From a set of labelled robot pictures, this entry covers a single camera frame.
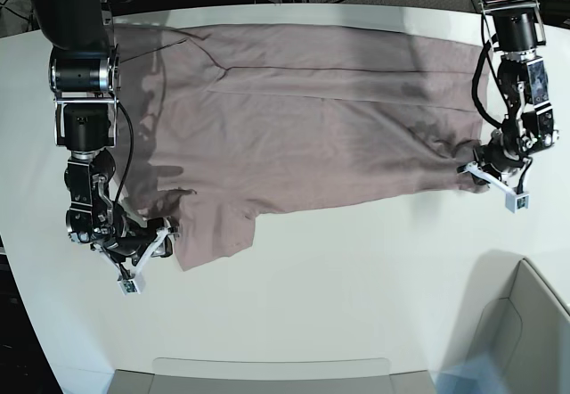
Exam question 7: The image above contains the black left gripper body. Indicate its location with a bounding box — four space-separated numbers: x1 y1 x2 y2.
474 142 528 189

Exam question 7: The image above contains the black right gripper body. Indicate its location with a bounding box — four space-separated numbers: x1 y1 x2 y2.
104 218 174 265

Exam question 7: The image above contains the mauve pink T-shirt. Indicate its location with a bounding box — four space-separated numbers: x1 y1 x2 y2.
112 24 482 270

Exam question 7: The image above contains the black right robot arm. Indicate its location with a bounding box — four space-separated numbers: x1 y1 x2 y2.
31 0 175 267

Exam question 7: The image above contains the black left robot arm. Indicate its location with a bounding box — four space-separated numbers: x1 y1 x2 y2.
471 0 558 194

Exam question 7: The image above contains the grey tray at bottom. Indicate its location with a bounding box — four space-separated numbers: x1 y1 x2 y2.
108 357 436 393

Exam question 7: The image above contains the grey bin at right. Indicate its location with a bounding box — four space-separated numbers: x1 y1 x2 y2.
463 259 569 393

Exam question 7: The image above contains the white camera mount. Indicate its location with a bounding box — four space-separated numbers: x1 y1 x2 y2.
457 161 532 214
94 226 179 296

